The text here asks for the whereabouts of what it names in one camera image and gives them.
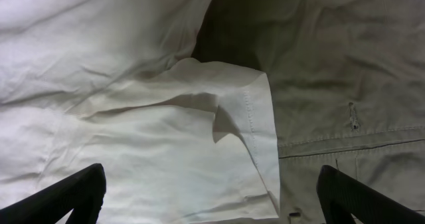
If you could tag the white t-shirt black logo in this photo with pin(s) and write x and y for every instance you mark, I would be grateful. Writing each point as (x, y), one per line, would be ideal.
(113, 82)

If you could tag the beige khaki shorts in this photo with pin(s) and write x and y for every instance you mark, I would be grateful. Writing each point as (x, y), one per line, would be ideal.
(347, 85)

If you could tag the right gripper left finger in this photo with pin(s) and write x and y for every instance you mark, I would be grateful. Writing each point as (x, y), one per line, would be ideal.
(80, 194)

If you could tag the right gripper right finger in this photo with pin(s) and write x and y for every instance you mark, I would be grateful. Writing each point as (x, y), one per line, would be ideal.
(343, 200)

